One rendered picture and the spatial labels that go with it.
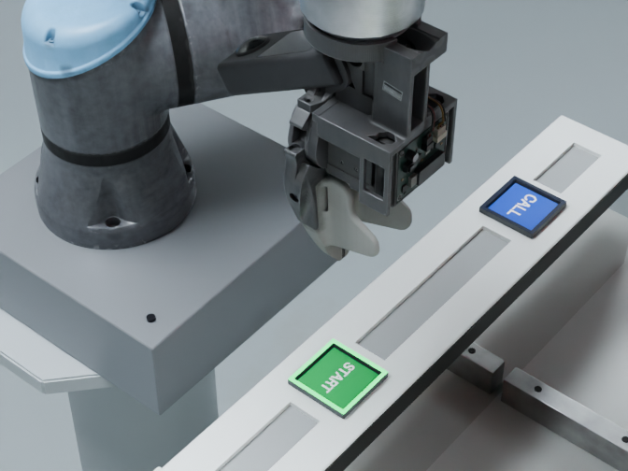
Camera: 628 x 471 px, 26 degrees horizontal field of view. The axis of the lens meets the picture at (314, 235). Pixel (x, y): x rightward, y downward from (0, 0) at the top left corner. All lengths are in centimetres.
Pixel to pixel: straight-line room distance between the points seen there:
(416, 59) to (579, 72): 226
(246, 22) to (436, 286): 27
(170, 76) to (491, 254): 31
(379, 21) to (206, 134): 60
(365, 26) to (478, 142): 204
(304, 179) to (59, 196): 42
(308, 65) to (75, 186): 43
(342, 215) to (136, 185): 36
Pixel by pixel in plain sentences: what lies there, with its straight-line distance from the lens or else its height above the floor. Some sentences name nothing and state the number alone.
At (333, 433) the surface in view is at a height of 96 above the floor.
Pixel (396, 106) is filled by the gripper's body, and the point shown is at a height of 127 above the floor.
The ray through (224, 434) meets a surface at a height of 96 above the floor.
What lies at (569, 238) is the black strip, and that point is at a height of 95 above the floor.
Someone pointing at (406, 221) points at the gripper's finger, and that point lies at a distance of 93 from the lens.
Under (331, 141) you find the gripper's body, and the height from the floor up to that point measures 123.
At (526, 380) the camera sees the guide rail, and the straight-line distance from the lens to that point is 123.
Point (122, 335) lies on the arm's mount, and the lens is 119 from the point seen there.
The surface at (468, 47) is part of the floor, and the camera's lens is 309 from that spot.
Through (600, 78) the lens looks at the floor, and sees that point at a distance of 304.
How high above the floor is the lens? 176
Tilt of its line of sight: 43 degrees down
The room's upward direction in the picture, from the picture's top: straight up
